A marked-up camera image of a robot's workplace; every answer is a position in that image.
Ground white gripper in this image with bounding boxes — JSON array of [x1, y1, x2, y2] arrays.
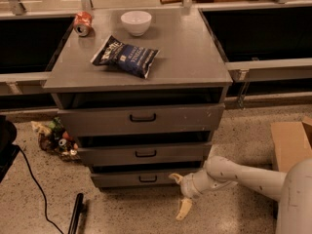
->
[[169, 170, 236, 220]]

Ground grey bottom drawer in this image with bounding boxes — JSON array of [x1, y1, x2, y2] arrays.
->
[[90, 168, 205, 189]]

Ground grey drawer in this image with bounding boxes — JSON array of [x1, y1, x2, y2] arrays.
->
[[90, 168, 205, 189], [78, 142, 212, 167], [58, 104, 224, 137]]

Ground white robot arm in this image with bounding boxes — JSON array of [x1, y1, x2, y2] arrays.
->
[[169, 156, 312, 234]]

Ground grey middle drawer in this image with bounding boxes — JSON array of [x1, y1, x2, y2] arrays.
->
[[78, 142, 212, 167]]

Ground grey drawer cabinet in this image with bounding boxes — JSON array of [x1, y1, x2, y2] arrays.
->
[[44, 9, 232, 174]]

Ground grey top drawer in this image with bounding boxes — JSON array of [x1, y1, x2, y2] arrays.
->
[[58, 104, 224, 137]]

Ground black bar on floor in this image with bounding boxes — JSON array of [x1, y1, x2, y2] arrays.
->
[[67, 193, 84, 234]]

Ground cardboard box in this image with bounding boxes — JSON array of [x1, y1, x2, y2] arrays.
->
[[271, 116, 312, 173]]

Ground blue chip bag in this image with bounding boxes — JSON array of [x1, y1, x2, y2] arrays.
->
[[91, 36, 159, 79]]

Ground white ceramic bowl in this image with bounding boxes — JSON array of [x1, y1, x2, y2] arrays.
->
[[121, 11, 152, 36]]

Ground black device at left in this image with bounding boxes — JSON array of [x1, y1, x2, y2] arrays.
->
[[0, 115, 20, 182]]

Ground crushed orange soda can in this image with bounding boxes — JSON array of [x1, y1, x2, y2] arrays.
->
[[73, 12, 92, 37]]

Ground black cable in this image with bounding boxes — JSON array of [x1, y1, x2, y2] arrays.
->
[[18, 145, 65, 234]]

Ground grey metal rail frame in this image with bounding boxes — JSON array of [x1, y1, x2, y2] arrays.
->
[[1, 0, 311, 110]]

